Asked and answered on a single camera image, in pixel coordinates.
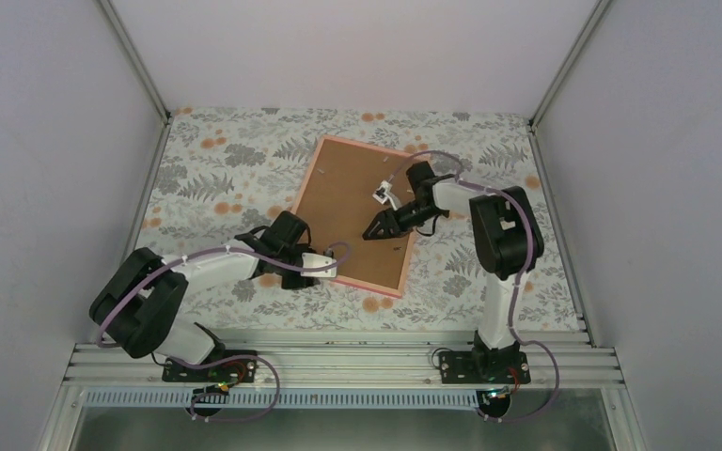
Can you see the brown cardboard backing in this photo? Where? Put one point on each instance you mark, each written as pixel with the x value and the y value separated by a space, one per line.
pixel 355 218

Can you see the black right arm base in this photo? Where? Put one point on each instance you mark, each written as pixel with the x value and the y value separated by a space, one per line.
pixel 481 365

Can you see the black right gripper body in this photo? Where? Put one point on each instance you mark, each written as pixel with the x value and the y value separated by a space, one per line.
pixel 418 216

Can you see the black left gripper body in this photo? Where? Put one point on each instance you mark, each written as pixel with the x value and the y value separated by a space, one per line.
pixel 288 284

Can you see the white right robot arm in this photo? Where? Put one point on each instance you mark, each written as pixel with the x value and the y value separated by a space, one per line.
pixel 507 239

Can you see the pink wooden picture frame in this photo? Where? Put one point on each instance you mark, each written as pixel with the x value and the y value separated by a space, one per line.
pixel 408 261

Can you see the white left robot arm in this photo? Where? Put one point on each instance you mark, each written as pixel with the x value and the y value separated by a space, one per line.
pixel 139 308

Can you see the floral patterned tablecloth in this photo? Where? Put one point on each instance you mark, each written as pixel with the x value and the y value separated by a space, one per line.
pixel 227 170

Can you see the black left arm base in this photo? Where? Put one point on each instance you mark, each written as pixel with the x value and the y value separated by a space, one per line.
pixel 221 367

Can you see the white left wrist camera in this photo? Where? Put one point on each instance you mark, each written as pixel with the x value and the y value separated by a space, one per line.
pixel 318 266

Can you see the aluminium rail base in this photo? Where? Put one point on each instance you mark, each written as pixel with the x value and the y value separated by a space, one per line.
pixel 332 370

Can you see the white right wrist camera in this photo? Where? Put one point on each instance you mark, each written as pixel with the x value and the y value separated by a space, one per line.
pixel 384 195

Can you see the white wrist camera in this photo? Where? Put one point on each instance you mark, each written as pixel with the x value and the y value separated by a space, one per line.
pixel 318 266
pixel 384 195

